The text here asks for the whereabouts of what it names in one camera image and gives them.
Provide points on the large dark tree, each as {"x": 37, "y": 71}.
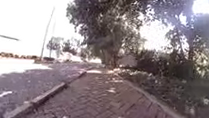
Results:
{"x": 108, "y": 25}

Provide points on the red brick path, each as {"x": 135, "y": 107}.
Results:
{"x": 97, "y": 98}

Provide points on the small distant tree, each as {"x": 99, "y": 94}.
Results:
{"x": 54, "y": 45}

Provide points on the leaning thin pole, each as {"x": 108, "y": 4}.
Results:
{"x": 46, "y": 34}

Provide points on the dark green bushes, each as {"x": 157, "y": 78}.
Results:
{"x": 172, "y": 62}

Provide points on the grey stone kerb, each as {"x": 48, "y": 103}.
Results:
{"x": 44, "y": 97}

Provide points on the leaf-strewn ground strip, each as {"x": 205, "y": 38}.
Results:
{"x": 178, "y": 92}

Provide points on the grey asphalt road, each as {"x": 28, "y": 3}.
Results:
{"x": 21, "y": 80}

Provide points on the low distant hedge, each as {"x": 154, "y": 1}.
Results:
{"x": 12, "y": 55}

